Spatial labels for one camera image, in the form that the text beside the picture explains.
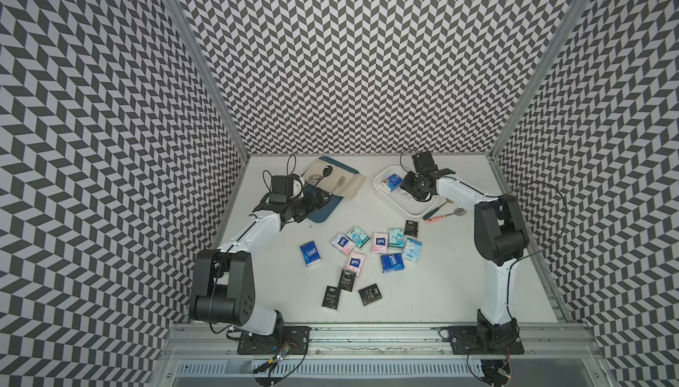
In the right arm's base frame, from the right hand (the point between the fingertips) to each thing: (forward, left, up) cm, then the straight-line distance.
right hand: (404, 188), depth 101 cm
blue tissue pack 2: (-28, +7, -3) cm, 29 cm away
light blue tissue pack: (-23, 0, -4) cm, 24 cm away
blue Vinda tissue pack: (+6, +3, -3) cm, 7 cm away
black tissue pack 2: (-34, +22, -2) cm, 40 cm away
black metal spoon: (+12, +31, -4) cm, 34 cm away
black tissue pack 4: (-38, +15, -3) cm, 41 cm away
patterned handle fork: (+6, +25, -4) cm, 26 cm away
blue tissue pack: (-25, +34, -2) cm, 42 cm away
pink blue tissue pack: (-22, +23, -2) cm, 32 cm away
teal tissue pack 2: (-19, +5, -3) cm, 20 cm away
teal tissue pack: (-19, +18, -3) cm, 26 cm away
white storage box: (-2, +1, -4) cm, 5 cm away
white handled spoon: (+8, +36, -3) cm, 37 cm away
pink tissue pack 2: (-28, +19, -2) cm, 34 cm away
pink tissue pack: (-21, +11, -3) cm, 24 cm away
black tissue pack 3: (-39, +27, -3) cm, 47 cm away
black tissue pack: (-15, -1, -4) cm, 16 cm away
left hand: (-11, +30, +7) cm, 33 cm away
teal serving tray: (-19, +29, +13) cm, 37 cm away
